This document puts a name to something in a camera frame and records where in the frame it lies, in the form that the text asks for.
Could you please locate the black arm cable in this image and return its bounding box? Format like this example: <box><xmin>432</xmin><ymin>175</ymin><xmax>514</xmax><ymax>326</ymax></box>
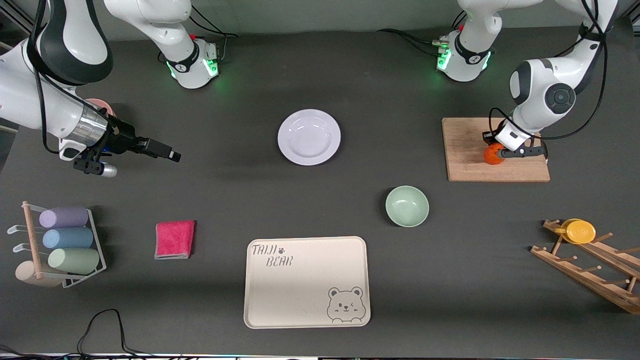
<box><xmin>487</xmin><ymin>0</ymin><xmax>610</xmax><ymax>166</ymax></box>
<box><xmin>26</xmin><ymin>0</ymin><xmax>63</xmax><ymax>156</ymax></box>

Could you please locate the yellow mug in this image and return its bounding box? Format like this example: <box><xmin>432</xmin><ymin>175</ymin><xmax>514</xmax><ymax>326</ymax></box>
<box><xmin>560</xmin><ymin>218</ymin><xmax>597</xmax><ymax>245</ymax></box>

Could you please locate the pale green bowl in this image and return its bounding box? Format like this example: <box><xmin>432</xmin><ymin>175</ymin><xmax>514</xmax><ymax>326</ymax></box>
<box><xmin>385</xmin><ymin>185</ymin><xmax>430</xmax><ymax>228</ymax></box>

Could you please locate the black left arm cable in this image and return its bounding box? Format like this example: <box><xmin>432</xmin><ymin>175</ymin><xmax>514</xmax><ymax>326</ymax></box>
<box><xmin>487</xmin><ymin>0</ymin><xmax>610</xmax><ymax>166</ymax></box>

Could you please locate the pink bowl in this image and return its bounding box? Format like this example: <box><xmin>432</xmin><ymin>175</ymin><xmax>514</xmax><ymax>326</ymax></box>
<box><xmin>85</xmin><ymin>98</ymin><xmax>117</xmax><ymax>119</ymax></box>

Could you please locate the pink folded cloth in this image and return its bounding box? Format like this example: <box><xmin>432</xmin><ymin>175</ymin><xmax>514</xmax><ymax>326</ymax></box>
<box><xmin>154</xmin><ymin>220</ymin><xmax>196</xmax><ymax>260</ymax></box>

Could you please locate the black cable at table edge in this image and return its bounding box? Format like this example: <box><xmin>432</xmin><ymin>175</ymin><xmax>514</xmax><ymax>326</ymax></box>
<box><xmin>0</xmin><ymin>308</ymin><xmax>168</xmax><ymax>360</ymax></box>

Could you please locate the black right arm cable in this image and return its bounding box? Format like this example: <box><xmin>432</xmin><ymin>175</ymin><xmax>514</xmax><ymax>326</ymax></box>
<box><xmin>26</xmin><ymin>0</ymin><xmax>63</xmax><ymax>156</ymax></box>

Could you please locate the wooden cutting board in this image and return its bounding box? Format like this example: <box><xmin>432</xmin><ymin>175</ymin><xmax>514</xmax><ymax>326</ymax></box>
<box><xmin>442</xmin><ymin>117</ymin><xmax>551</xmax><ymax>183</ymax></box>

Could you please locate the beige bear print tray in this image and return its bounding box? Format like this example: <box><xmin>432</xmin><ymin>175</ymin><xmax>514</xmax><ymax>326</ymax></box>
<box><xmin>243</xmin><ymin>236</ymin><xmax>372</xmax><ymax>329</ymax></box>

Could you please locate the wooden mug rack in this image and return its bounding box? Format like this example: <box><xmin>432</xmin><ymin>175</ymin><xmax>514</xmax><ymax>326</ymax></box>
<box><xmin>530</xmin><ymin>219</ymin><xmax>640</xmax><ymax>315</ymax></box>

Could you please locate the green cup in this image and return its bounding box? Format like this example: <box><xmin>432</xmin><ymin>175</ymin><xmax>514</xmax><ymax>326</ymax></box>
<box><xmin>47</xmin><ymin>247</ymin><xmax>101</xmax><ymax>275</ymax></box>

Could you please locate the black base power cable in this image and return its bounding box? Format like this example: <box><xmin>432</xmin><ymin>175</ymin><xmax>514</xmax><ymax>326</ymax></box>
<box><xmin>377</xmin><ymin>28</ymin><xmax>451</xmax><ymax>57</ymax></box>
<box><xmin>189</xmin><ymin>4</ymin><xmax>239</xmax><ymax>66</ymax></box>

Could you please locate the white wire cup rack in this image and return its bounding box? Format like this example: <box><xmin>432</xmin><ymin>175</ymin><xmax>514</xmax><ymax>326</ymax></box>
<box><xmin>7</xmin><ymin>201</ymin><xmax>107</xmax><ymax>289</ymax></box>

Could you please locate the white round plate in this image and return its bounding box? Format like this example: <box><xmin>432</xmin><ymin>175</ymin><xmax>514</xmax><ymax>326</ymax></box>
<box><xmin>277</xmin><ymin>109</ymin><xmax>342</xmax><ymax>166</ymax></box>

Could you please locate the beige cup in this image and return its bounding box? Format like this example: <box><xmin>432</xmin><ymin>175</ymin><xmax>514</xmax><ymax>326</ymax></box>
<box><xmin>15</xmin><ymin>260</ymin><xmax>64</xmax><ymax>289</ymax></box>

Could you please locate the purple cup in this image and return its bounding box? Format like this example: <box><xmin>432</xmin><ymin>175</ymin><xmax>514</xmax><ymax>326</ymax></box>
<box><xmin>39</xmin><ymin>207</ymin><xmax>90</xmax><ymax>229</ymax></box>

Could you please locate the dark metal frame rail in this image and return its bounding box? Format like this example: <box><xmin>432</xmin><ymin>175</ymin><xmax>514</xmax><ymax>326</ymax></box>
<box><xmin>0</xmin><ymin>6</ymin><xmax>40</xmax><ymax>46</ymax></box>

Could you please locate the orange fruit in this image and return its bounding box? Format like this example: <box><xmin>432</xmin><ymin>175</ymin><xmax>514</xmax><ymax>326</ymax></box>
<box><xmin>483</xmin><ymin>143</ymin><xmax>506</xmax><ymax>166</ymax></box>

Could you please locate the blue cup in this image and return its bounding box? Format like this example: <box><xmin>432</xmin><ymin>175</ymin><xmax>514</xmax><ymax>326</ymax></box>
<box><xmin>42</xmin><ymin>227</ymin><xmax>95</xmax><ymax>250</ymax></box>

